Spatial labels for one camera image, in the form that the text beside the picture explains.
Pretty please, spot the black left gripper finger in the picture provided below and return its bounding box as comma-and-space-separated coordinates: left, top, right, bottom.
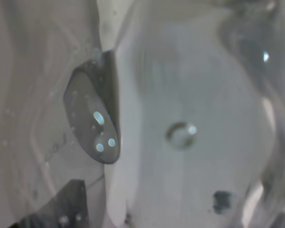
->
10, 179, 88, 228

